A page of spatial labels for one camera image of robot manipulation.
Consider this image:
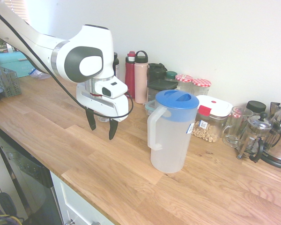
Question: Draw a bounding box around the red water bottle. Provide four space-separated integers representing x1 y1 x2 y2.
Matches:
125 51 136 99

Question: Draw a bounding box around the dark green shaker bottle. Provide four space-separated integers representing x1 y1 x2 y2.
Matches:
147 62 167 83

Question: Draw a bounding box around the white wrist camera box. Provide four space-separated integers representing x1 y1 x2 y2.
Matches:
94 78 128 99

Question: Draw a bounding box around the cereal container with white lid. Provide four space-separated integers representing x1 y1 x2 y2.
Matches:
191 95 233 143

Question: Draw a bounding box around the stainless steel dishwasher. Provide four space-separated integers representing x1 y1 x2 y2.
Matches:
0 121 64 225

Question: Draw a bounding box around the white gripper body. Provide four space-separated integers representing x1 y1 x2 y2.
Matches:
75 83 129 123

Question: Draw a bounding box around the jar with green lid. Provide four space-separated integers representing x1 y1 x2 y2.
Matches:
165 71 178 83

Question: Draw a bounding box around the metal drawer handle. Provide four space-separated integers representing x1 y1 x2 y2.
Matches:
67 218 101 225

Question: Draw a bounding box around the teal bread box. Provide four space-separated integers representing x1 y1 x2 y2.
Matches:
0 50 36 78

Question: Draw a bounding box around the translucent pitcher with blue lid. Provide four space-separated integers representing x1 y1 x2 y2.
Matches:
147 90 200 173

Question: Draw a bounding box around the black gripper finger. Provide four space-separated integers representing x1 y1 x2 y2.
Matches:
108 118 119 141
85 108 97 131

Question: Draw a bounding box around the black protein powder tub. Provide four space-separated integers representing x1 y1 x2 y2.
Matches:
113 52 120 82

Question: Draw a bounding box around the clear zip plastic bag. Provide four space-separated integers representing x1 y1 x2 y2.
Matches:
28 67 52 80

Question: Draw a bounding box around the glass French press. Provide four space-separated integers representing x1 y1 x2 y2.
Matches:
236 112 272 164

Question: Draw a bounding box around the grey cutlery basket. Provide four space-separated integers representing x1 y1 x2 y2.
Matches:
0 63 22 98

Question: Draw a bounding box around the window blind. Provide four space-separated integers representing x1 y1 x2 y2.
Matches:
10 0 30 25

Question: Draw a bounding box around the white cabinet drawer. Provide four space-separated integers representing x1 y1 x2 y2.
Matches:
50 171 115 225

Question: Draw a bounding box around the clear glass mug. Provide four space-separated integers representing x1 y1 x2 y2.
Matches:
222 106 253 148

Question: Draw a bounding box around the jar with black lid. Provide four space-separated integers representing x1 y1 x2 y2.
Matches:
245 100 267 117

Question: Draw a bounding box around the clear container with dark lid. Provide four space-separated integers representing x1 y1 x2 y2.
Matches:
146 79 179 104

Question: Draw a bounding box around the pink water bottle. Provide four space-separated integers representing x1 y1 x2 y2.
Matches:
134 50 149 104

